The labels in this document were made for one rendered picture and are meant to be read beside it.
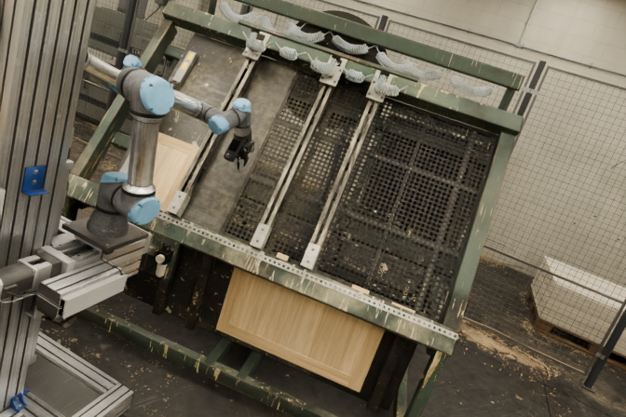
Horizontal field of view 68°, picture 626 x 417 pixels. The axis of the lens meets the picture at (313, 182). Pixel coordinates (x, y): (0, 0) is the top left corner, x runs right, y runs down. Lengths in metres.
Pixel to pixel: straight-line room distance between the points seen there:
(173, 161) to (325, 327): 1.25
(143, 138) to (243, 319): 1.47
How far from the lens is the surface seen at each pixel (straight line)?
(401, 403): 3.07
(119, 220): 1.90
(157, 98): 1.60
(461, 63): 3.18
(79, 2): 1.73
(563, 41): 7.09
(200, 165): 2.58
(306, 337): 2.75
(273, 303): 2.71
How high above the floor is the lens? 1.89
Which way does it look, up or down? 14 degrees down
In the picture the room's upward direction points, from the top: 18 degrees clockwise
